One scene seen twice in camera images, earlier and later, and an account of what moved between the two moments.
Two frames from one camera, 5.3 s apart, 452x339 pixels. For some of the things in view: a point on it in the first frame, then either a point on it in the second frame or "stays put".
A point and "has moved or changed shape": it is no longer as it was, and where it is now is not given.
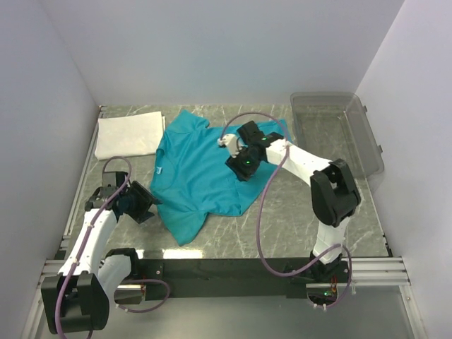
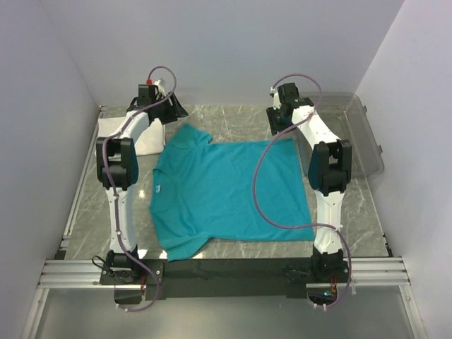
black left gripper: [142, 201] to [169, 111]
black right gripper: [239, 169] to [275, 120]
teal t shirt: [188, 177] has moved or changed shape
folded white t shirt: [128, 135] stays put
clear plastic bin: [335, 126] stays put
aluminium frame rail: [366, 272] stays put
